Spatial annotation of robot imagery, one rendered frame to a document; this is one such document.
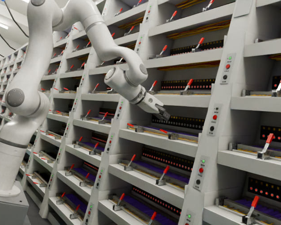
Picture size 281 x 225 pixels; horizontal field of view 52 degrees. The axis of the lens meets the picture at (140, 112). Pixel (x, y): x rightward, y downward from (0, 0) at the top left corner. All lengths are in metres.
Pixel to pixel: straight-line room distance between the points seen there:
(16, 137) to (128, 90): 0.47
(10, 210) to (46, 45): 0.64
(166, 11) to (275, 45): 0.91
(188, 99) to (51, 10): 0.66
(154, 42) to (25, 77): 0.83
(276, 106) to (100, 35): 0.70
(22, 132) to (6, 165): 0.14
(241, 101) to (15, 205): 0.89
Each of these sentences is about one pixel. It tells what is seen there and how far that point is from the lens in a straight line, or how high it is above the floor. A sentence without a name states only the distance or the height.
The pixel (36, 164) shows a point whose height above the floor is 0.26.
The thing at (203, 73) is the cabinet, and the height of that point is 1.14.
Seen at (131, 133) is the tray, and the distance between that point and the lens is 1.49.
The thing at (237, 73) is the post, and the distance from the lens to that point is 1.11.
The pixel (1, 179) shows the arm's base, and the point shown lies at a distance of 1.25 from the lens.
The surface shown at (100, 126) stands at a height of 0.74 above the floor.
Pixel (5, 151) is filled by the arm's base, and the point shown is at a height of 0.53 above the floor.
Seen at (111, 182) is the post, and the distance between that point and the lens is 1.64.
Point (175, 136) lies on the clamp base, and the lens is 1.26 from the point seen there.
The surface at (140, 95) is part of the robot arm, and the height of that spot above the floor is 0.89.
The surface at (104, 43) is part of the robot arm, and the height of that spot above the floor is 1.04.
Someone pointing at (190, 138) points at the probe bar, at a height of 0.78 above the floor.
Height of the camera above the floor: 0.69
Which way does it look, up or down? 7 degrees up
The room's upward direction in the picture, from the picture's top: 16 degrees clockwise
